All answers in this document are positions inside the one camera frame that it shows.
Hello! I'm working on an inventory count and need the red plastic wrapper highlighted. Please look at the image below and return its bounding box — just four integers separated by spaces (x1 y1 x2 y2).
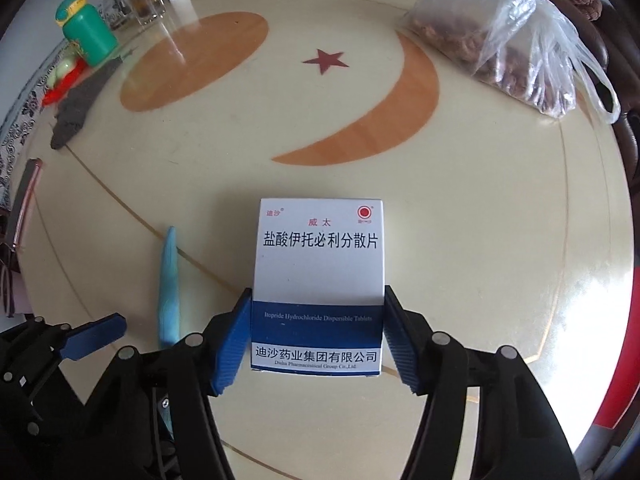
41 57 86 106

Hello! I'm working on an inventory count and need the black phone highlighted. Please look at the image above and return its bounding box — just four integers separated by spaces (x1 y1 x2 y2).
5 158 43 251

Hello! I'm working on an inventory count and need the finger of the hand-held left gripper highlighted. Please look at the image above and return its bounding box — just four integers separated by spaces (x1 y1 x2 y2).
0 313 127 397

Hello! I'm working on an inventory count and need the red white object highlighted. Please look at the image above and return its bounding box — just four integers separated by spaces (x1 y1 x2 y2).
590 305 640 431

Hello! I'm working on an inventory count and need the white blue medicine box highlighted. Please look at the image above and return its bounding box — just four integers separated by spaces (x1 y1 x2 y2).
250 197 387 377

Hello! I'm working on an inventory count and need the clear plastic bag of nuts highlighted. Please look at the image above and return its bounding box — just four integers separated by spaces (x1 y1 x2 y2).
397 0 621 125

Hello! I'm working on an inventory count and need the light blue wrapper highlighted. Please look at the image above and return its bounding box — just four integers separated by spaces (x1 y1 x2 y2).
157 226 181 348

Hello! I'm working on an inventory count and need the garlic bulb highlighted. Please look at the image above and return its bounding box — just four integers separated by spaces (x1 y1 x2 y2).
47 55 81 83

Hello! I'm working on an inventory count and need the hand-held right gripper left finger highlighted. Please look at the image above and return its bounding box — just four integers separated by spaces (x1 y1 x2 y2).
85 287 253 480

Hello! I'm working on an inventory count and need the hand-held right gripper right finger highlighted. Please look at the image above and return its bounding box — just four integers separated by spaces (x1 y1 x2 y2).
382 285 581 480

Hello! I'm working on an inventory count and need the grey cloth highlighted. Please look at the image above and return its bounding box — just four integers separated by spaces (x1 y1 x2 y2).
50 56 123 151

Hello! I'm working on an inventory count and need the green jar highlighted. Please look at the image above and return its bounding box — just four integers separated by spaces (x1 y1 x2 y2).
55 0 119 67

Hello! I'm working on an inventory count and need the black white floral cloth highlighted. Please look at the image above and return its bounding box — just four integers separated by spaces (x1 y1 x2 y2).
0 35 76 211

